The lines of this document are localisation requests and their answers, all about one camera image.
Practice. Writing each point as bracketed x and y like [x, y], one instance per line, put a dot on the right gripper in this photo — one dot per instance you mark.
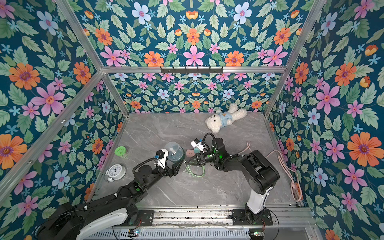
[202, 157]

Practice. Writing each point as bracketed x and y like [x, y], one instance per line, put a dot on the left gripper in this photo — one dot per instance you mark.
[172, 171]

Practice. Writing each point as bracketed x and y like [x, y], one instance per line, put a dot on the pink power strip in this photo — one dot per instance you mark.
[190, 153]

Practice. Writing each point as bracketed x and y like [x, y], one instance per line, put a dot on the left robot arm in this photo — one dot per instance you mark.
[78, 222]

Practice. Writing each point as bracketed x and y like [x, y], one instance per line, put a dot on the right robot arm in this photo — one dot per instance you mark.
[259, 173]

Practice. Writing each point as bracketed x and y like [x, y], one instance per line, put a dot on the white teddy bear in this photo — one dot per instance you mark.
[220, 119]

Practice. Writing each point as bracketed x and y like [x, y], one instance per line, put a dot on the green tape roll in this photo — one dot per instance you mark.
[121, 152]

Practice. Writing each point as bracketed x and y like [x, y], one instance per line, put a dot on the white alarm clock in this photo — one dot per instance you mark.
[116, 172]

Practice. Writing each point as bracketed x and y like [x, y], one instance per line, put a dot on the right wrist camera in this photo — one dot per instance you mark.
[199, 146]

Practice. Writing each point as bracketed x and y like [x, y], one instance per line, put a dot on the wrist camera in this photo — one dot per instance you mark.
[199, 146]
[161, 157]

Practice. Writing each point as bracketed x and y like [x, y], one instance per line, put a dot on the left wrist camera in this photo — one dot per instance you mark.
[161, 157]

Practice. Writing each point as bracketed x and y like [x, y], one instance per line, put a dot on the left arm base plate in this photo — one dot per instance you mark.
[143, 218]

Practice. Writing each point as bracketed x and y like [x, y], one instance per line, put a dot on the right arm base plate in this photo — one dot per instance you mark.
[247, 218]

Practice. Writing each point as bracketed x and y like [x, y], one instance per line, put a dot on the black hook rail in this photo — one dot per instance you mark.
[191, 70]

